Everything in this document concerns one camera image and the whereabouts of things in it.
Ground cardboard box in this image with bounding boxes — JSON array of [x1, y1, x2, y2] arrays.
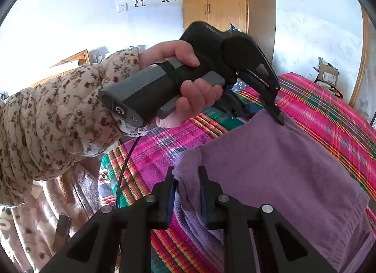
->
[[316, 57, 340, 86]]

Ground pink green plaid blanket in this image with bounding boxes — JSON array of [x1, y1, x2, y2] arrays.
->
[[98, 72, 376, 273]]

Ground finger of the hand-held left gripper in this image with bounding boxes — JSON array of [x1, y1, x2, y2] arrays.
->
[[235, 58, 286, 126], [215, 84, 253, 121]]

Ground wooden door frame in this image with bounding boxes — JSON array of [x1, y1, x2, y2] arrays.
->
[[349, 6, 376, 121]]

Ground purple fleece pants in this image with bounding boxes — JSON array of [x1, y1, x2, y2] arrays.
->
[[173, 110, 376, 273]]

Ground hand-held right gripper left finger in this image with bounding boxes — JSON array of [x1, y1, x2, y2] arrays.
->
[[38, 167, 178, 273]]

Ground person's left forearm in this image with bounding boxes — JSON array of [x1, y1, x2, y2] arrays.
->
[[0, 47, 141, 206]]

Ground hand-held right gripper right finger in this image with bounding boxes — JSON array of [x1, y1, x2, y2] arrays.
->
[[199, 166, 337, 273]]

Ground person's left hand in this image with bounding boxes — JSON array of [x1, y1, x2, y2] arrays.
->
[[139, 41, 225, 128]]

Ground person's pink patterned clothing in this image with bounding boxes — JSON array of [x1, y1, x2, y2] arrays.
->
[[0, 161, 103, 273]]

